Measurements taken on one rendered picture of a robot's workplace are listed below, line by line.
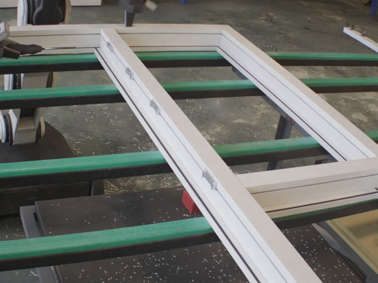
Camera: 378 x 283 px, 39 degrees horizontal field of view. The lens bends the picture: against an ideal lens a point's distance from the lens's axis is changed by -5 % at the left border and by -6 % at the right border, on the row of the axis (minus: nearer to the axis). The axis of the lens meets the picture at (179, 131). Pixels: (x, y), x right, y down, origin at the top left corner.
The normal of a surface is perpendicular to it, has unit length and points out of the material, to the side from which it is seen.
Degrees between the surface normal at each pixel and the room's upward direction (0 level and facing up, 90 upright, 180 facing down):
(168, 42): 90
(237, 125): 0
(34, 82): 111
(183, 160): 90
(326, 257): 0
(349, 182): 90
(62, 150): 0
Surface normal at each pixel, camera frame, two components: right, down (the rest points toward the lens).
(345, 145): -0.92, 0.07
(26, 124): 0.37, -0.45
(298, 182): 0.38, 0.49
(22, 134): 0.37, 0.75
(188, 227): 0.15, -0.87
